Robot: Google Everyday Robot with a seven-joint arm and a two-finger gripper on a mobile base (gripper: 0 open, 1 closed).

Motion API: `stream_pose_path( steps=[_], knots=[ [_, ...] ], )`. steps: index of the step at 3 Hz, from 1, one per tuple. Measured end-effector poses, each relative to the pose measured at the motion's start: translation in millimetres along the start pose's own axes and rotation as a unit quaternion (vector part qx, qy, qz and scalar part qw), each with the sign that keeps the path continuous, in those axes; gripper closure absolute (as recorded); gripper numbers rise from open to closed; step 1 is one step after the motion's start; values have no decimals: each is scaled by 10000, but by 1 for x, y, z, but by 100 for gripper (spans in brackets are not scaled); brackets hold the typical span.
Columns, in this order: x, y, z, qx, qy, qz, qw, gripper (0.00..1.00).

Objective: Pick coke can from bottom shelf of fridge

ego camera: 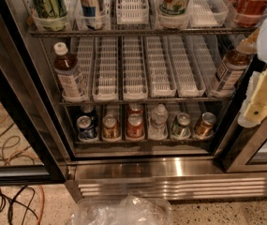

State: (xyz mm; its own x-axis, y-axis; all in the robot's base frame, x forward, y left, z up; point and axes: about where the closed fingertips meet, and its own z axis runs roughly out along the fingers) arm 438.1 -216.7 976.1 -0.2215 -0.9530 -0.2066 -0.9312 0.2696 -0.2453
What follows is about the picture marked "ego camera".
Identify blue pepsi can front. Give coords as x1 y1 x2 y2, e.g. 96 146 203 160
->
77 115 96 140

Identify orange-brown tilted can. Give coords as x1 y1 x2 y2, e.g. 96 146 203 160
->
194 112 216 140

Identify brown soda can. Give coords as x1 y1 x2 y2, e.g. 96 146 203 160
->
102 114 120 139

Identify right tea bottle white cap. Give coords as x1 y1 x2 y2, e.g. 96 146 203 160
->
211 49 252 92

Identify green soda can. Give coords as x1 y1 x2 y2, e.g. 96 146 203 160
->
171 112 191 140

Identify white tray top shelf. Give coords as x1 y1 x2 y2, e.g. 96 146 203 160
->
116 0 149 24
188 0 229 28

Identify right fridge door frame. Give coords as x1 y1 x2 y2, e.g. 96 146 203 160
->
223 71 267 173

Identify clear plastic bin with bag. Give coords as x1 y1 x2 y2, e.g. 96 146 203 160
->
72 195 173 225

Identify blue pepsi can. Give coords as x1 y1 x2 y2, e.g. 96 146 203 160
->
77 115 96 140
81 104 96 120

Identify red coke can rear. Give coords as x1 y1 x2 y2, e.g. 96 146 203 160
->
126 103 143 115

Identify red coke can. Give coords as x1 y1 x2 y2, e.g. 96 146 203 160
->
126 103 143 115
126 113 144 139

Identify white tray shelf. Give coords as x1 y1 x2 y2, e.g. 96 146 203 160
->
144 37 176 98
92 37 119 102
122 37 148 100
116 0 149 24
168 36 205 98
188 0 229 28

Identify left tea bottle white cap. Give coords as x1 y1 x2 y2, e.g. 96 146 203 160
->
54 42 87 102

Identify top wire shelf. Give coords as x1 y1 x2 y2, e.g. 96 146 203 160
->
29 27 257 38

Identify middle wire shelf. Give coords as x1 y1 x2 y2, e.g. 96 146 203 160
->
59 97 232 106

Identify white tray middle shelf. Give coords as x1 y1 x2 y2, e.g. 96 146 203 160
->
92 37 119 102
144 37 176 98
122 37 148 100
168 36 205 98

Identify stainless steel fridge base grille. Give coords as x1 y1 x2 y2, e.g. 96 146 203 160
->
65 157 267 201

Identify tea bottle white cap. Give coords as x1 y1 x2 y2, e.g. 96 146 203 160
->
211 49 252 92
54 42 87 102

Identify wire shelf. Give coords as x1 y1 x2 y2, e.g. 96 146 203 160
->
29 27 257 38
59 97 232 106

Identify left glass fridge door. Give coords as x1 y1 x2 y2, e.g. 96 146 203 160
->
0 40 67 186

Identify blue pepsi can rear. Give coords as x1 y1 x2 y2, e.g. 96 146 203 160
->
81 104 96 120

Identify black cables on floor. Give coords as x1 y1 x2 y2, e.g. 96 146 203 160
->
0 185 39 225

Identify orange cable on floor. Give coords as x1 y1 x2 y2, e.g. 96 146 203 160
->
35 185 46 225

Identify red coke can front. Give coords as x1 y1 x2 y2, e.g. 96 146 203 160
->
126 113 144 139

